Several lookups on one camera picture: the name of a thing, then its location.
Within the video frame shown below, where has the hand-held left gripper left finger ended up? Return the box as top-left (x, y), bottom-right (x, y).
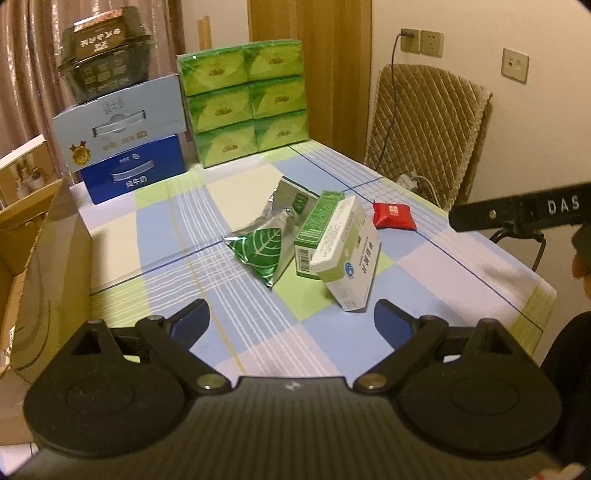
top-left (54, 298), bottom-right (233, 397)

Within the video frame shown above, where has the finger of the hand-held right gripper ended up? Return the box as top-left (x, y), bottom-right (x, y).
top-left (449, 195), bottom-right (526, 234)

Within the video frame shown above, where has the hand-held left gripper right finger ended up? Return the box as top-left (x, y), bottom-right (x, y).
top-left (352, 298), bottom-right (537, 396)

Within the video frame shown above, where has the white medicine box lime trim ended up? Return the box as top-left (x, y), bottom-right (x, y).
top-left (308, 195), bottom-right (382, 313)

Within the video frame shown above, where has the red packet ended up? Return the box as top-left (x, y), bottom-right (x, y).
top-left (372, 201), bottom-right (417, 230)

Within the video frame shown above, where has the green leaf pattern pouch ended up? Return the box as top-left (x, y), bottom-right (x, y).
top-left (222, 226), bottom-right (297, 289)

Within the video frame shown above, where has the green and white medicine box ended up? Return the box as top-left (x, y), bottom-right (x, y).
top-left (294, 190), bottom-right (345, 280)

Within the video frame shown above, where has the large cardboard box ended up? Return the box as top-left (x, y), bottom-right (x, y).
top-left (0, 178), bottom-right (94, 385)

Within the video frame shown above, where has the plaid cloth desktop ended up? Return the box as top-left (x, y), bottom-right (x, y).
top-left (68, 138), bottom-right (558, 385)

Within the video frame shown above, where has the white power strip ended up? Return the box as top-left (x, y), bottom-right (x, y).
top-left (396, 171), bottom-right (433, 191)

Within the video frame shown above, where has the chair with quilted cover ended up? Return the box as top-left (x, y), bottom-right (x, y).
top-left (363, 63), bottom-right (493, 214)

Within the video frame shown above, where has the dark blue milk carton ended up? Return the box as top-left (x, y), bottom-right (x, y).
top-left (79, 133), bottom-right (188, 206)

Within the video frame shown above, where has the person's dark clothing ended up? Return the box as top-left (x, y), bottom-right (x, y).
top-left (539, 308), bottom-right (591, 468)

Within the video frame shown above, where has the light blue milk carton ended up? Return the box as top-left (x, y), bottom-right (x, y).
top-left (52, 73), bottom-right (188, 175)

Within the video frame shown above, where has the cream picture box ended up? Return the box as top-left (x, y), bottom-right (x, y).
top-left (0, 134), bottom-right (59, 209)

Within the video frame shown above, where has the wooden door panel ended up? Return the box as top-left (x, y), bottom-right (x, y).
top-left (246, 0), bottom-right (373, 163)

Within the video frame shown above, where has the stack of green tissue packs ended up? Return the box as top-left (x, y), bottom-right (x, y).
top-left (176, 39), bottom-right (310, 169)

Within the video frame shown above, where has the black instant noodle bowl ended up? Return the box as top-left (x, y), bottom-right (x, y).
top-left (57, 6), bottom-right (156, 105)

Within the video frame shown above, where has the beige curtain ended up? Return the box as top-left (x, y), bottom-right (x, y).
top-left (0, 0), bottom-right (186, 163)

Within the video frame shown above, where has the white power strip cable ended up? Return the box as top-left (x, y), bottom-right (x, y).
top-left (414, 174), bottom-right (440, 205)

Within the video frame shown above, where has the white wall socket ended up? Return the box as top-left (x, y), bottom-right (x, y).
top-left (399, 28), bottom-right (422, 54)
top-left (419, 31), bottom-right (444, 57)
top-left (501, 47), bottom-right (530, 84)

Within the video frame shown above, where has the black charger cable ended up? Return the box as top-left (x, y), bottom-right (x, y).
top-left (367, 28), bottom-right (417, 168)

